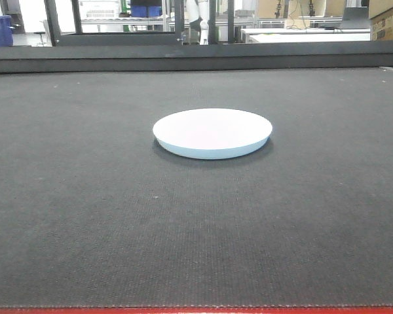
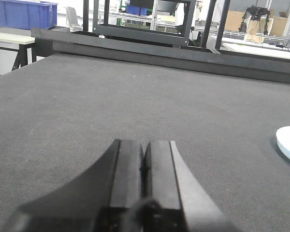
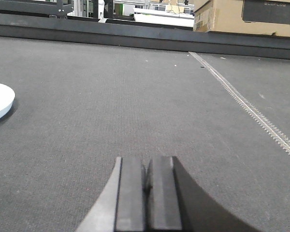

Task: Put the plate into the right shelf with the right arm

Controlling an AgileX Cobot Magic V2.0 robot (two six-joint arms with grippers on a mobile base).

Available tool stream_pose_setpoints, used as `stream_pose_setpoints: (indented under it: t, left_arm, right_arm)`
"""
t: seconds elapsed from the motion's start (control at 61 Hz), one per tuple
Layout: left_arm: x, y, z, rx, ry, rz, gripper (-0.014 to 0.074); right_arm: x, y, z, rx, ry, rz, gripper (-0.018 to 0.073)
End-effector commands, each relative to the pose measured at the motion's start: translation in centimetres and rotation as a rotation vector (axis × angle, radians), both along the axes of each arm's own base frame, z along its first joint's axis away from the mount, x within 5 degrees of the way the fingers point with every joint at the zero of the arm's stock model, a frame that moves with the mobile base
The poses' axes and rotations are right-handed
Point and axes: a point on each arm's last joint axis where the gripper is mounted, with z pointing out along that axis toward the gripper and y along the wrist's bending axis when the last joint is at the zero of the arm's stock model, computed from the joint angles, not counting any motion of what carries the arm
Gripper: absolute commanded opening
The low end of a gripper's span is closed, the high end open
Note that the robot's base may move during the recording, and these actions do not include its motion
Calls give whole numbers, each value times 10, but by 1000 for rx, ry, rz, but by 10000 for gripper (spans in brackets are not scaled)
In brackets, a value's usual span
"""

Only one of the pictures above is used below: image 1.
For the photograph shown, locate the light blue round tray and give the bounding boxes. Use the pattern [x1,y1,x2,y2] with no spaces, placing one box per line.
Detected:
[153,108,273,160]

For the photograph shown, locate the white humanoid robot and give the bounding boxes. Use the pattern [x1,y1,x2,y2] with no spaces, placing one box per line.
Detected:
[185,0,210,45]

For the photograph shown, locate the white work table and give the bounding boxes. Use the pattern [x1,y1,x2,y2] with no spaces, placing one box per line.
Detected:
[241,28,371,44]

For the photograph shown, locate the black metal frame rack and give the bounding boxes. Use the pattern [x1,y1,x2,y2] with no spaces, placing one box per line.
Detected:
[45,1,218,46]

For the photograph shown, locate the black fabric table mat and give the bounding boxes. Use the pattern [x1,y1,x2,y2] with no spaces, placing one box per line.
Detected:
[0,68,393,307]

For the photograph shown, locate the brown cardboard box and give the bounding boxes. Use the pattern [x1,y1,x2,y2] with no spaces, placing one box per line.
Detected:
[369,0,393,41]

